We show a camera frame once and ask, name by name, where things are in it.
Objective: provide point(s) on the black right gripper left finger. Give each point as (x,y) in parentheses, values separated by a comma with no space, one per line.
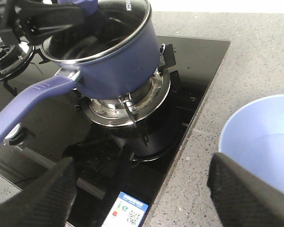
(46,202)

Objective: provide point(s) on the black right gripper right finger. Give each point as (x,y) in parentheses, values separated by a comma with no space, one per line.
(240,198)

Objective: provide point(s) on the black burner left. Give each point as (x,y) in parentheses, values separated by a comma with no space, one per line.
(14,59)

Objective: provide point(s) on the blue energy label sticker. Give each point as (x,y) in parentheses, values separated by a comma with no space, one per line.
(127,211)

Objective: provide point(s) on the blue plastic bowl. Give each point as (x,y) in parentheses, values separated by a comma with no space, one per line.
(254,138)

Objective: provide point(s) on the black pot support grate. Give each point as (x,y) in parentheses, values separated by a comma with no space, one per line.
(168,56)

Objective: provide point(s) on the cooktop control knob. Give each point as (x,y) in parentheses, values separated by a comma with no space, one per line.
(22,139)

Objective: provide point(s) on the glass pot lid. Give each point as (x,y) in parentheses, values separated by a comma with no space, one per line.
(114,25)

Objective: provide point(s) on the black glass gas cooktop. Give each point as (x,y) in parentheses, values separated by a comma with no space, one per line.
(110,160)

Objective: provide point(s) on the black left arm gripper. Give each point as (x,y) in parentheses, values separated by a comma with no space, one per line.
(38,21)

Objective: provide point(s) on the blue saucepan with handle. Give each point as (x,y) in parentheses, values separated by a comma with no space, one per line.
(109,77)

